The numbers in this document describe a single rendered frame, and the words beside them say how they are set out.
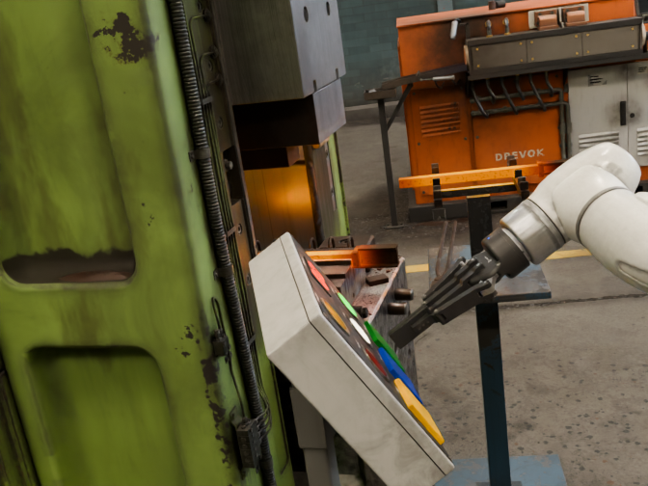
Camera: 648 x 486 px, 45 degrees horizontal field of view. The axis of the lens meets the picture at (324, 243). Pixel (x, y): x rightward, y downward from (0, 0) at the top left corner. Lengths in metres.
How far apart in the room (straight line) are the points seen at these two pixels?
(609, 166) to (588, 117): 3.97
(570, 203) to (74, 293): 0.83
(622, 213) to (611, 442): 1.77
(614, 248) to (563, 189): 0.14
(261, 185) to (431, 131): 3.20
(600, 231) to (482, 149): 4.00
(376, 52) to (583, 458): 6.89
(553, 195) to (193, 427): 0.73
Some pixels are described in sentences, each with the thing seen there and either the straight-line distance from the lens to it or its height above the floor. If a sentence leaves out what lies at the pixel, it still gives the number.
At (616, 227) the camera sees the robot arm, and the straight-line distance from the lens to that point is 1.11.
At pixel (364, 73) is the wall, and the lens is 9.09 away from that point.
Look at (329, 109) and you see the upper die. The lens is 1.55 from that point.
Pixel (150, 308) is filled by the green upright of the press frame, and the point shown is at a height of 1.08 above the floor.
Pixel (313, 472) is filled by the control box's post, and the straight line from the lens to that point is 1.18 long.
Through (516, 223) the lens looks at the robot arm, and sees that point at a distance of 1.20.
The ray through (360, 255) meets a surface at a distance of 1.65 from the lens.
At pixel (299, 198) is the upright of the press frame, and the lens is 1.90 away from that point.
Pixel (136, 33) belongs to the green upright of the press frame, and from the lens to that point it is 1.23.
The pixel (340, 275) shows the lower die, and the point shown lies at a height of 0.99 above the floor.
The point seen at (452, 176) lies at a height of 1.03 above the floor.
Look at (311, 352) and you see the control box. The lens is 0.90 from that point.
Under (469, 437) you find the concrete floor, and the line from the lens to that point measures 2.84.
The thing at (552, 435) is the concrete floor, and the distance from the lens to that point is 2.84.
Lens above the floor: 1.55
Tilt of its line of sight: 18 degrees down
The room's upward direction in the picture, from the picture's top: 8 degrees counter-clockwise
